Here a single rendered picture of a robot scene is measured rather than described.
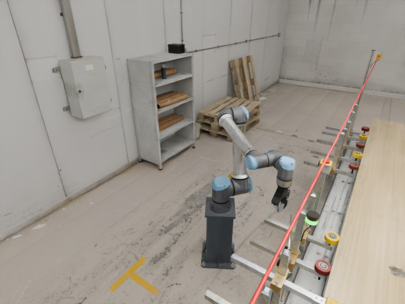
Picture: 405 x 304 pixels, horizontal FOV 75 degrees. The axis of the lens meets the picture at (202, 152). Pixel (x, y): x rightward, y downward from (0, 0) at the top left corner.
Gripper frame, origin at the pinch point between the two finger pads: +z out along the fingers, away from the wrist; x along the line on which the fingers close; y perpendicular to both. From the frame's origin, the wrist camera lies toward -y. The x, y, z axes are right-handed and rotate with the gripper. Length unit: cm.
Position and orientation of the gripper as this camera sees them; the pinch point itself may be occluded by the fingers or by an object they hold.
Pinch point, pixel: (278, 211)
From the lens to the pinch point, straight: 179.4
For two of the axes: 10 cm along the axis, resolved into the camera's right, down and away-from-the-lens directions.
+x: -8.5, -2.5, 4.7
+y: 5.3, -4.0, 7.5
